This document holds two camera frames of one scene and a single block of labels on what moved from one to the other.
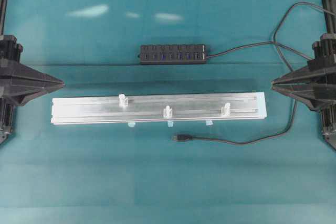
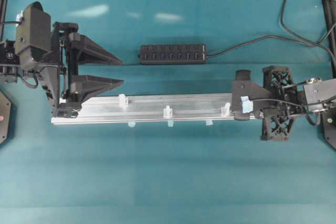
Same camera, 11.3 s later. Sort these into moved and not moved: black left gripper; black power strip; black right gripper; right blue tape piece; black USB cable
Moved: black USB cable; black right gripper; black left gripper
Not moved: black power strip; right blue tape piece
